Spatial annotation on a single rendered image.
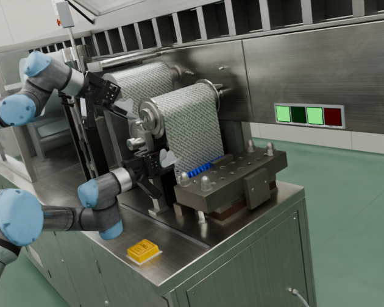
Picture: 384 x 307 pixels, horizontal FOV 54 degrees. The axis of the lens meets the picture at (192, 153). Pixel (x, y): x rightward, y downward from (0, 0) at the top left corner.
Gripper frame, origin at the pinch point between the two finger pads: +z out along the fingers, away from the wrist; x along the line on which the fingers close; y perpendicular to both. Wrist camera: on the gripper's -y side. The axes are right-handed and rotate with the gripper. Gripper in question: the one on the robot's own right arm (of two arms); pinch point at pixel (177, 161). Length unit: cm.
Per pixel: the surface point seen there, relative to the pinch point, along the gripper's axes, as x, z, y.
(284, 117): -24.5, 29.4, 8.0
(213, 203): -20.0, -3.6, -9.6
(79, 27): 116, 31, 54
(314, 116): -36.0, 29.4, 9.3
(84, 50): 71, 10, 41
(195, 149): -0.2, 8.4, 1.1
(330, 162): 93, 238, -109
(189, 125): -0.3, 8.2, 10.1
